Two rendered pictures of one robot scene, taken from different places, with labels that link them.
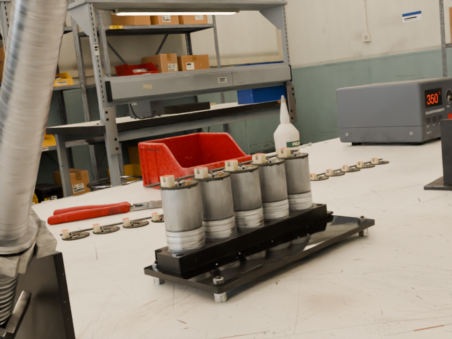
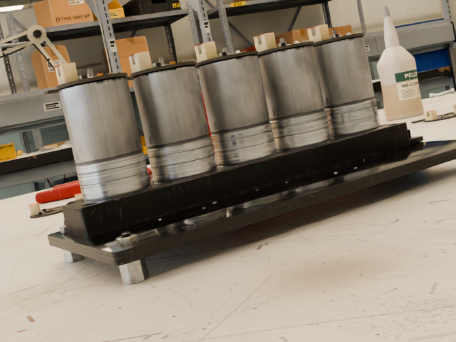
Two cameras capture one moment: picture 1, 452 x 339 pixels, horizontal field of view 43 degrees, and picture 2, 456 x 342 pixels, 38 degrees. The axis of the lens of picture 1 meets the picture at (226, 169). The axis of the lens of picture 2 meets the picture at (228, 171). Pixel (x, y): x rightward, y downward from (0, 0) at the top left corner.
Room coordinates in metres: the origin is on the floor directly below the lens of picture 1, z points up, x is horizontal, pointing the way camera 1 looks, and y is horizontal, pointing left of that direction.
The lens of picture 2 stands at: (0.13, -0.07, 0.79)
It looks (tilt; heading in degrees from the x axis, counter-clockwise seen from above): 6 degrees down; 14
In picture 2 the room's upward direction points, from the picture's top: 12 degrees counter-clockwise
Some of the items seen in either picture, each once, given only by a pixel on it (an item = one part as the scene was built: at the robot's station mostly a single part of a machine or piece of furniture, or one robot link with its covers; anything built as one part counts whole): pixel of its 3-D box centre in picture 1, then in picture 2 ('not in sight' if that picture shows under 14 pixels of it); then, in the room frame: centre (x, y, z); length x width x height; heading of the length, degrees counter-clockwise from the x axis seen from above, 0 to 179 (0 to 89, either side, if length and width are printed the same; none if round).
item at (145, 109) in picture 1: (146, 108); not in sight; (3.17, 0.40, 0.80); 0.15 x 0.12 x 0.10; 59
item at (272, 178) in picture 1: (270, 194); (294, 106); (0.41, -0.03, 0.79); 0.02 x 0.02 x 0.05
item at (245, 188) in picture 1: (244, 202); (238, 119); (0.40, -0.01, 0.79); 0.02 x 0.02 x 0.05
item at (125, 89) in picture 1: (209, 83); (347, 53); (3.27, 0.04, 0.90); 1.30 x 0.06 x 0.12; 130
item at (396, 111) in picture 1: (396, 111); not in sight; (0.93, -0.29, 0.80); 0.15 x 0.12 x 0.10; 42
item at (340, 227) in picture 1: (268, 249); (279, 197); (0.38, -0.02, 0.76); 0.16 x 0.07 x 0.01; 133
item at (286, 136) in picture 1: (286, 133); (395, 62); (0.75, -0.08, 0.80); 0.03 x 0.03 x 0.10
